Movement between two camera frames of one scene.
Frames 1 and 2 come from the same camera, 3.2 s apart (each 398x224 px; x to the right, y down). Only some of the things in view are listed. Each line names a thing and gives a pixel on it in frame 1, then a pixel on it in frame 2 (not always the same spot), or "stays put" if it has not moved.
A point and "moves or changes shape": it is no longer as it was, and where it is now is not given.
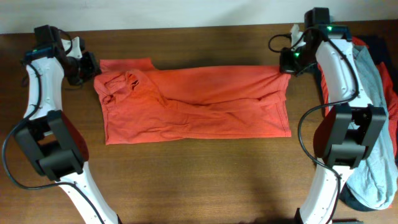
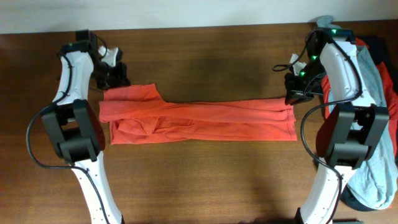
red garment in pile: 389,90 stays put
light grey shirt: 374,182 stays put
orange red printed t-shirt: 141,101 moves or changes shape
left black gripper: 93,69 to 119,81
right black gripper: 285,65 to 295,92
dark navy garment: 381,51 stays put
